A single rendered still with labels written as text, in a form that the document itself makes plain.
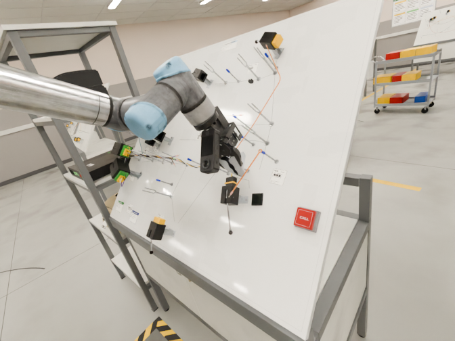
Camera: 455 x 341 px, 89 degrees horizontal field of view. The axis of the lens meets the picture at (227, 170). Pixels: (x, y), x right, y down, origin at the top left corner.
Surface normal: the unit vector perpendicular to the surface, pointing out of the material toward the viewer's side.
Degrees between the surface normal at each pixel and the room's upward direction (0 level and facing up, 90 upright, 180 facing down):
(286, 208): 47
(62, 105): 112
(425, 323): 0
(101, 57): 90
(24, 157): 90
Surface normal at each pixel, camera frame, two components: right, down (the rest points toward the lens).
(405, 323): -0.22, -0.89
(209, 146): -0.59, -0.18
